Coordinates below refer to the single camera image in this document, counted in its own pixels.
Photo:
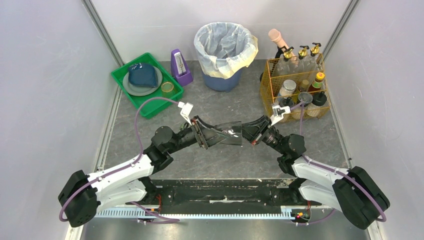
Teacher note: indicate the clear glass oil bottle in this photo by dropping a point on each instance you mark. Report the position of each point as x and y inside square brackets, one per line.
[299, 63]

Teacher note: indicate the dark grey glass cup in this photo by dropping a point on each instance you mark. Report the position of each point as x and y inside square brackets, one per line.
[230, 133]

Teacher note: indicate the amber glass cup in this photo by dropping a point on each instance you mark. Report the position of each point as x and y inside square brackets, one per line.
[167, 89]

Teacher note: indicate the red sauce bottle yellow cap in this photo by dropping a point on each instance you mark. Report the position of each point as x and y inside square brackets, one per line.
[317, 83]

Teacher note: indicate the white plastic bin liner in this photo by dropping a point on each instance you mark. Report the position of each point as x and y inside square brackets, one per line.
[223, 48]

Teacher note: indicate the black microphone stand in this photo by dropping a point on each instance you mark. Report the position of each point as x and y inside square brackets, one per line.
[280, 51]

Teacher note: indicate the white cable duct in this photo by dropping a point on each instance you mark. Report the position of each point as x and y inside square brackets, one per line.
[121, 212]

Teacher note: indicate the green plastic tray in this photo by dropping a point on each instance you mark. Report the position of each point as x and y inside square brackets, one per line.
[153, 107]

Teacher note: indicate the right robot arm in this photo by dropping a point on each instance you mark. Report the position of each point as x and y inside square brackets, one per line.
[353, 192]

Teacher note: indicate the beige microphone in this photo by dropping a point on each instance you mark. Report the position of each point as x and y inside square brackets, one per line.
[275, 36]

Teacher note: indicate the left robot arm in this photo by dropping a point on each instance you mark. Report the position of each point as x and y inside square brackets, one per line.
[86, 194]

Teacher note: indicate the glass oil bottle amber residue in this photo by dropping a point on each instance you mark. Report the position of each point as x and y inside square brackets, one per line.
[311, 62]

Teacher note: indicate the spice jar black lid powder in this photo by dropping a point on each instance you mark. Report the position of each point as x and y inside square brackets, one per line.
[286, 102]

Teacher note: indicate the yellow wire basket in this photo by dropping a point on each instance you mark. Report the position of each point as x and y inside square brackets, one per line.
[270, 86]

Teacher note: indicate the small yellow oil bottle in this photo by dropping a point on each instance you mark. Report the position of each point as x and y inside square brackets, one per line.
[303, 86]

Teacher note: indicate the glass oil bottle dark liquid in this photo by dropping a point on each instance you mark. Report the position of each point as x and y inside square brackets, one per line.
[283, 66]

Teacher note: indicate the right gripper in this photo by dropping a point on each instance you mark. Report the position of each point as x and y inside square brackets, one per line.
[260, 132]

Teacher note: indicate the blue snack bag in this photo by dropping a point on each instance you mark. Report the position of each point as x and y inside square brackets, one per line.
[142, 75]

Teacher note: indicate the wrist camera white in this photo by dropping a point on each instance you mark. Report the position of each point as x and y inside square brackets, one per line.
[279, 113]
[186, 109]

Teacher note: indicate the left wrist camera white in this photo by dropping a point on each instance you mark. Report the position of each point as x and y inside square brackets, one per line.
[186, 109]

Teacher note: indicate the spice jar black lid beans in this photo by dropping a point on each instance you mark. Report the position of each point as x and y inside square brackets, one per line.
[319, 99]

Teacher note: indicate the blue trash bin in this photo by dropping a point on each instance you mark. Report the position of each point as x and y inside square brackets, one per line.
[221, 84]

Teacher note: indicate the grey round plate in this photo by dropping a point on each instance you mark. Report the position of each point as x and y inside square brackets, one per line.
[140, 91]

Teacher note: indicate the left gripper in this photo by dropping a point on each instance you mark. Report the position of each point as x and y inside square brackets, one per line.
[199, 133]

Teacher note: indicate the purple metronome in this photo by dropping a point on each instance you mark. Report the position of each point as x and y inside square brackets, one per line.
[179, 68]

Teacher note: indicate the white blue canister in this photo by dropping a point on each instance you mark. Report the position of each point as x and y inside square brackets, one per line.
[288, 88]

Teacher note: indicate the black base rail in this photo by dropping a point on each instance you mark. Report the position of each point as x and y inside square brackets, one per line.
[222, 196]

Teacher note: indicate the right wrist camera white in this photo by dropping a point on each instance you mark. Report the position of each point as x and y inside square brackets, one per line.
[279, 113]

